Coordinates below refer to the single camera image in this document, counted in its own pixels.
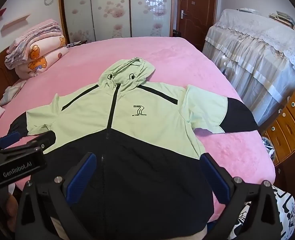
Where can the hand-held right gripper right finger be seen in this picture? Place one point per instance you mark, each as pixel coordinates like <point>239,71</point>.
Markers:
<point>216,177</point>

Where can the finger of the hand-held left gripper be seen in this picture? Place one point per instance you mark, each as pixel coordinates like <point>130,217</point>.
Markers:
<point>45,140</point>
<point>8,138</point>

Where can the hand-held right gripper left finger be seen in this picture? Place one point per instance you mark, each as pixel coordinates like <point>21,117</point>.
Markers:
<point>81,177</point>

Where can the green and black hooded jacket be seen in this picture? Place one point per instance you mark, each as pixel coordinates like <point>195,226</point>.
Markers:
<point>147,120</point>

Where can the crumpled grey cloth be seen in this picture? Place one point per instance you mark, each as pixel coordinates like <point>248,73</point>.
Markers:
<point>12,90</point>

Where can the striped crumpled cloth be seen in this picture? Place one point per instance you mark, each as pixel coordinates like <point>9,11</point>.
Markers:
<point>268,147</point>

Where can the wooden headboard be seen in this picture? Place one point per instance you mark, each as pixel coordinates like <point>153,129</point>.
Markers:
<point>2,77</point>

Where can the black and white printed cloth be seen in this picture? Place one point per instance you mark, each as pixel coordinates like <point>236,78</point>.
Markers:
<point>285,205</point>

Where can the folded bear print quilt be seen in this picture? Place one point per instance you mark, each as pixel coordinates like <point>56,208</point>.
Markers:
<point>45,55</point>

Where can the wooden drawer cabinet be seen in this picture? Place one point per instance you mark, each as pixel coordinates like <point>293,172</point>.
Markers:
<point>287,127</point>

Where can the dark clutter by wardrobe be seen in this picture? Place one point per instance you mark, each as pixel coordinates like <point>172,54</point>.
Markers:
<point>73,44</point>

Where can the pink bed blanket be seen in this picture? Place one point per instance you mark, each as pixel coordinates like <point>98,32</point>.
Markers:
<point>187,62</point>

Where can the floral sliding door wardrobe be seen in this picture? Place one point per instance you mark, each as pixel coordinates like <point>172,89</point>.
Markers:
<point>107,10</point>

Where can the dark waste bin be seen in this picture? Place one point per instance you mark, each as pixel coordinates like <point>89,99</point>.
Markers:
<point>176,33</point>

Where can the brown wooden door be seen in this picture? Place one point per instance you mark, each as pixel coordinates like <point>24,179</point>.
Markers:
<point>200,12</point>

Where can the stack of books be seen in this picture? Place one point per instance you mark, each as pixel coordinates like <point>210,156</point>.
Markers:
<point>283,18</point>

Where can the pink wall shelf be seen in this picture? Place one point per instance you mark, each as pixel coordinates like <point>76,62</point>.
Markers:
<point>15,23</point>

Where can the red wall shelf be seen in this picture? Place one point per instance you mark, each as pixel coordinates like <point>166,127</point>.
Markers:
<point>0,13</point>

